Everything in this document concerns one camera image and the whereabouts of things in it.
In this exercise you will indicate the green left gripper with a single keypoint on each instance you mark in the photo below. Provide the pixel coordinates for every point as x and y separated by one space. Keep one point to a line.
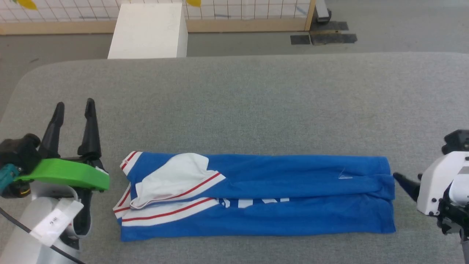
66 174

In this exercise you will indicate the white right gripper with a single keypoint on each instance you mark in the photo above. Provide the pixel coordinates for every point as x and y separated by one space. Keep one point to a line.
434 187

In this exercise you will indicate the blue and white shirt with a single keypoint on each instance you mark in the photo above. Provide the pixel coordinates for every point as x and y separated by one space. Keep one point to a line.
278 209

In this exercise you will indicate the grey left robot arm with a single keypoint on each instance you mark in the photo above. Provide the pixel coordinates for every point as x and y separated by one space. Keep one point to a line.
25 245

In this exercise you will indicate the white paper label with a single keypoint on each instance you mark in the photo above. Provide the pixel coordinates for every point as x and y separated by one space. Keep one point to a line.
55 222

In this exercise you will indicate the white box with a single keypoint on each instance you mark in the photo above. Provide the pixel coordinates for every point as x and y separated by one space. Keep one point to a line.
146 33

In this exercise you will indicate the yellow sticker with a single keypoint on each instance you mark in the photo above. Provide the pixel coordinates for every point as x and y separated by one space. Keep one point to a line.
193 3
27 4

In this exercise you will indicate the long black floor mat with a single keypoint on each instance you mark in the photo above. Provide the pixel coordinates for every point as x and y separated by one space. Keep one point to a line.
334 38
331 25

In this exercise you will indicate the small black floor mat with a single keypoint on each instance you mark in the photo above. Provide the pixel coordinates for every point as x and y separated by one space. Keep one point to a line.
300 39

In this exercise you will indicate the grey wheeled stand foot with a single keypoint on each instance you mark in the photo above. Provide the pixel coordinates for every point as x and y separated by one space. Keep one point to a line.
322 10

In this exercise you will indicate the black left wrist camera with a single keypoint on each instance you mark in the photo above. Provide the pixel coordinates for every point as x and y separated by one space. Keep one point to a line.
20 152

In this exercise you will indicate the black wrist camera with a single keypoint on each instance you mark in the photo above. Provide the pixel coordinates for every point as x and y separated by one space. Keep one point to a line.
20 152
458 141

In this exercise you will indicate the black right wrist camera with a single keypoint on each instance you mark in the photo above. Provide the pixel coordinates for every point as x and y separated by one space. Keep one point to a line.
458 141

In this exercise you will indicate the teal left camera plug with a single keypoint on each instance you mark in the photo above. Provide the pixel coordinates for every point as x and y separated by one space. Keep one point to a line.
8 176

